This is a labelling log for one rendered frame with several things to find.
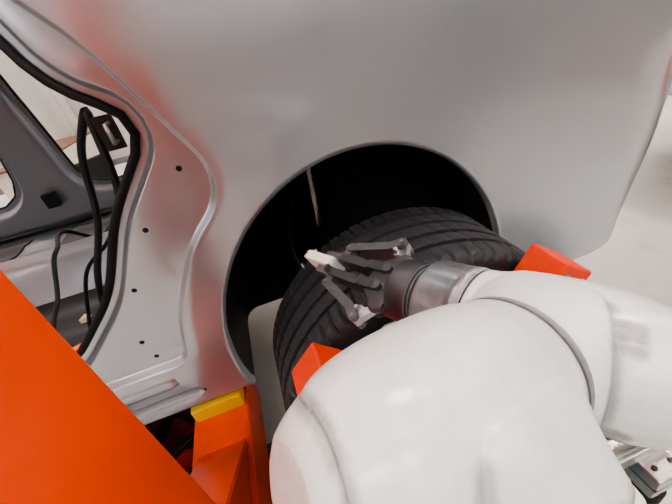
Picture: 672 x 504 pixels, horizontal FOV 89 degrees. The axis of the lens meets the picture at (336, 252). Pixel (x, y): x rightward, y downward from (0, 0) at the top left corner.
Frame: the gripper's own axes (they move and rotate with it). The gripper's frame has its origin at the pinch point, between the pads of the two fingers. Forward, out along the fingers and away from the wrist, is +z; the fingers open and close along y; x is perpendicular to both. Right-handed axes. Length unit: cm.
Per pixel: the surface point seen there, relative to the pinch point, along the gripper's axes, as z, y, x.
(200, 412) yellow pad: 47, -43, -30
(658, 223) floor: 12, 193, -215
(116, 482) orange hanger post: -6.4, -33.1, 8.8
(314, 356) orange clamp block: -2.3, -12.2, -7.4
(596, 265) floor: 25, 132, -186
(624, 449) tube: -34.3, 1.6, -32.2
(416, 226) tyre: 1.7, 19.1, -13.9
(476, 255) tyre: -11.0, 17.0, -17.0
